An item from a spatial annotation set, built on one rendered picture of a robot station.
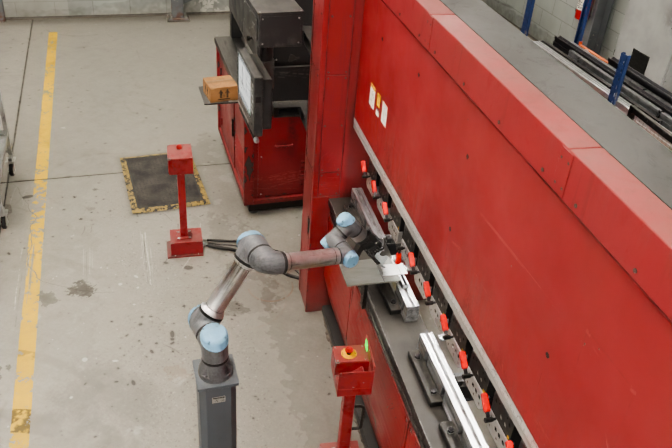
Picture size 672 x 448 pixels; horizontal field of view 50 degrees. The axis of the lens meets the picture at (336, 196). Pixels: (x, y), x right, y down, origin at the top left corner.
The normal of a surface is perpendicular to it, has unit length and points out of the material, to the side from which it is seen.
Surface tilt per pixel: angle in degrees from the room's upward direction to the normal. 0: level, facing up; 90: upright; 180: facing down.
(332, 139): 90
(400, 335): 0
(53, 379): 0
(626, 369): 90
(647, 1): 90
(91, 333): 0
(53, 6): 90
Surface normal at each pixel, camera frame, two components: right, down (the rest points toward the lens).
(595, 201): -0.97, 0.07
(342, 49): 0.22, 0.53
